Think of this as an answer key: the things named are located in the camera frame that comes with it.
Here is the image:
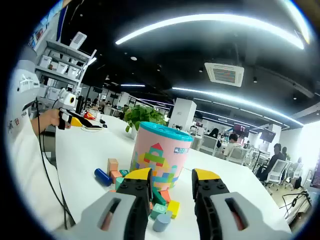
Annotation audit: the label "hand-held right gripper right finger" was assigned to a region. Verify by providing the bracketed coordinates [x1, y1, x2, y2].
[191, 168, 293, 240]

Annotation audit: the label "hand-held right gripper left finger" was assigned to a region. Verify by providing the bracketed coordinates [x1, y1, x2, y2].
[53, 167, 154, 240]

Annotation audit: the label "blue cylinder toy block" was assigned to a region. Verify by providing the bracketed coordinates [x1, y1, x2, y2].
[94, 168, 113, 187]

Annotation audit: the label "pink toy storage bucket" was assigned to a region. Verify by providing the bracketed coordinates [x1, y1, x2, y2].
[129, 121, 195, 190]

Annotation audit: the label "grey metal storage shelf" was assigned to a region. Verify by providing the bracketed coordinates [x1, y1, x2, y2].
[34, 39, 97, 101]

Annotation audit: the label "person's left hand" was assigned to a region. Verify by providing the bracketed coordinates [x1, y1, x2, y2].
[43, 108, 72, 131]

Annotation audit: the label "black smartphone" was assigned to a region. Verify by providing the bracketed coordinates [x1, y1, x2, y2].
[81, 124, 103, 131]

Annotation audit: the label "black bottle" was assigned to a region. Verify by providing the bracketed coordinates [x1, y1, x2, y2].
[76, 95, 85, 116]

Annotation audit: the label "white table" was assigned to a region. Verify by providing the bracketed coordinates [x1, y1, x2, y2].
[41, 113, 292, 240]

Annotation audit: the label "white chest-worn device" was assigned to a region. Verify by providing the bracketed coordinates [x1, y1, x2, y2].
[8, 44, 41, 121]

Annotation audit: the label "white office chair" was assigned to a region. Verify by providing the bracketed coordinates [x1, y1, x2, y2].
[199, 136, 218, 156]
[227, 147, 247, 165]

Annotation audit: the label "green potted plant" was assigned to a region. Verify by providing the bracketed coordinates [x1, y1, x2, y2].
[124, 104, 167, 140]

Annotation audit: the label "white ribbed box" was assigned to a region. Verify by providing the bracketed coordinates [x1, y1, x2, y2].
[69, 31, 88, 50]

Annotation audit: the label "person's white shirt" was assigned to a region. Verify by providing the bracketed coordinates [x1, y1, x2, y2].
[4, 109, 76, 231]

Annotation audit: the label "hanging red-lit screen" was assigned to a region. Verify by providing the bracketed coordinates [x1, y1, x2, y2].
[233, 124, 250, 138]

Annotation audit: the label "hanging dark screen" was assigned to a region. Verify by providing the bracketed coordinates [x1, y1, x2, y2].
[259, 129, 277, 143]

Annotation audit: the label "long ceiling light strip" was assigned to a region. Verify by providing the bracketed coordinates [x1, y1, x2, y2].
[172, 86, 305, 126]
[114, 13, 305, 50]

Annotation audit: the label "ceiling air conditioner vent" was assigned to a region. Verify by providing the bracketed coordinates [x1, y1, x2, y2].
[204, 61, 245, 88]

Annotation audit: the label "black device cable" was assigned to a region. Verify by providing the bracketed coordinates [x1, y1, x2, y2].
[34, 96, 76, 230]

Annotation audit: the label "blue-framed wall poster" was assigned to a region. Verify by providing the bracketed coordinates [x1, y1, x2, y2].
[29, 7, 67, 50]

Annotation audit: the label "tangled black cables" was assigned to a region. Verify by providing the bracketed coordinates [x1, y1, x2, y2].
[282, 191, 312, 221]

